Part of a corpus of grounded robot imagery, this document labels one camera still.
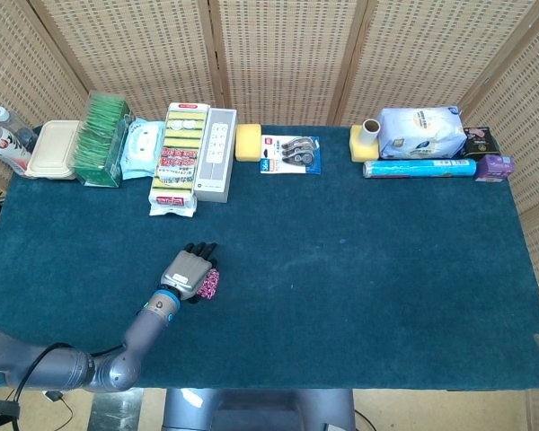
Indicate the white bottle red label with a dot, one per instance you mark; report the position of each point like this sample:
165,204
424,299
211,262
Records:
4,150

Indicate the yellow green sponge multipack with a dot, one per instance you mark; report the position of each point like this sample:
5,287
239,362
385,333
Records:
177,161

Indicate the small purple box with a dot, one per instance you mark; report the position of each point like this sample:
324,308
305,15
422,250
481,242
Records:
494,168

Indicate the wicker folding screen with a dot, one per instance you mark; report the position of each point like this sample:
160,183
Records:
287,54

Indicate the white paper roll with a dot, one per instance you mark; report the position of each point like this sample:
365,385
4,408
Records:
371,132

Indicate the clear water bottle white cap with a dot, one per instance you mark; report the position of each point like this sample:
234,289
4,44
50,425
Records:
10,121

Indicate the yellow sponge green underside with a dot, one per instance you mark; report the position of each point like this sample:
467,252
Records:
361,150

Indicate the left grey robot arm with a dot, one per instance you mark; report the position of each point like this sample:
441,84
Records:
139,332

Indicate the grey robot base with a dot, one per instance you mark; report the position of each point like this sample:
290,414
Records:
256,410

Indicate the small black box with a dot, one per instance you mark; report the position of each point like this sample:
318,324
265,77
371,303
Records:
481,143

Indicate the dark blue table mat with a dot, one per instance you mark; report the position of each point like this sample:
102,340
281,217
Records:
319,269

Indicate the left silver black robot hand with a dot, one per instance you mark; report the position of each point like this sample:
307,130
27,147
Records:
184,274

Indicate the correction tape blister pack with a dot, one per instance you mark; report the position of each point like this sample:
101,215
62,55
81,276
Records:
292,155

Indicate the white blue tissue pack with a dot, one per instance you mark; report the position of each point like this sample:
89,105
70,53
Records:
420,132

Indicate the blue plastic wrap roll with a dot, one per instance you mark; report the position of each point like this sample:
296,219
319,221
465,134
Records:
420,168

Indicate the beige lidded food container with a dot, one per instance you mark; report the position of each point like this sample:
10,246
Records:
51,150

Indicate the plain yellow sponge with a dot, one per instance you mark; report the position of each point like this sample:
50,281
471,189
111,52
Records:
248,143

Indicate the white power strip box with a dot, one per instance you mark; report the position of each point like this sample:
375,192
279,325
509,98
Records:
215,157

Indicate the grey metal floor plate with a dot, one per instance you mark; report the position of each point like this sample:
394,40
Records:
117,413

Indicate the green tea bag box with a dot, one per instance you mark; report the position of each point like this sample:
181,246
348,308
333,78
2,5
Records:
99,143

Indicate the light blue wet wipes pack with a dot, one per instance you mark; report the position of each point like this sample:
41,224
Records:
139,148

